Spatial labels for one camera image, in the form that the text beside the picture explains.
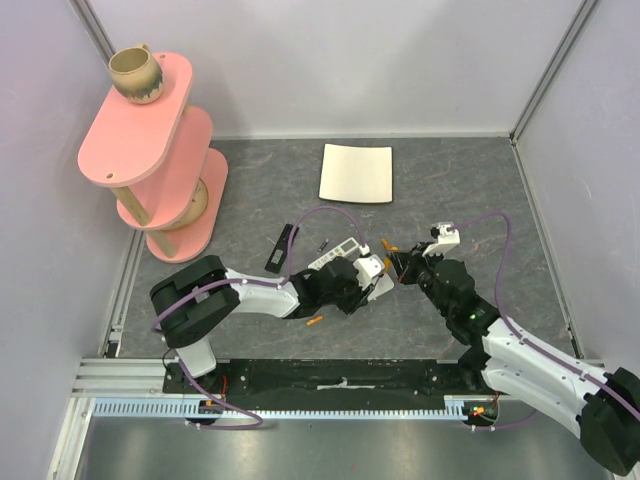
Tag orange battery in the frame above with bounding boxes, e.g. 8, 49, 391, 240
306, 315, 324, 327
381, 238, 398, 251

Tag white remote control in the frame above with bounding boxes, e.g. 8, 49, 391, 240
308, 237, 359, 270

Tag black remote control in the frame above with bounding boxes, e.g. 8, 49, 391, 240
264, 223, 299, 274

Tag small white box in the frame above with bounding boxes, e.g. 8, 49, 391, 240
367, 274, 395, 302

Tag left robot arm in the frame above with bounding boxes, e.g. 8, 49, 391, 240
150, 255, 394, 393

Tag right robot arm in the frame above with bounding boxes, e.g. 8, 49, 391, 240
387, 243, 639, 476

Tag dark blue AAA battery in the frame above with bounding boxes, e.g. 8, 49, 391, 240
317, 239, 329, 252

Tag white square plate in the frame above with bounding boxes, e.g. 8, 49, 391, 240
319, 143, 393, 204

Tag beige cup on lower shelf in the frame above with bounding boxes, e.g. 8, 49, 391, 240
173, 178, 209, 228

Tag pink three tier shelf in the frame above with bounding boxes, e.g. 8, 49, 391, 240
77, 52, 228, 263

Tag beige ceramic mug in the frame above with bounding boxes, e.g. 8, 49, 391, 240
108, 43, 164, 105

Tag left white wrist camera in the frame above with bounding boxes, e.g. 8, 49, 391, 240
353, 245, 384, 289

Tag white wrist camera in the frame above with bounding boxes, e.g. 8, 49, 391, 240
422, 222, 460, 258
353, 245, 384, 289

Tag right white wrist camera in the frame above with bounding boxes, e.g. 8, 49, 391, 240
422, 222, 460, 258

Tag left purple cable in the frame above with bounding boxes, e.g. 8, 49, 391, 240
149, 205, 370, 430

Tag purple cable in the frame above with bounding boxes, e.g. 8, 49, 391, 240
149, 205, 370, 430
452, 210, 640, 434

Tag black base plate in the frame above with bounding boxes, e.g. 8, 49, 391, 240
162, 356, 521, 413

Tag light blue cable duct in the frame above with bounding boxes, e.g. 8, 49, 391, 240
93, 398, 489, 420

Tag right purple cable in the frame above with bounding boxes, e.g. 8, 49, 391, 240
452, 210, 640, 434

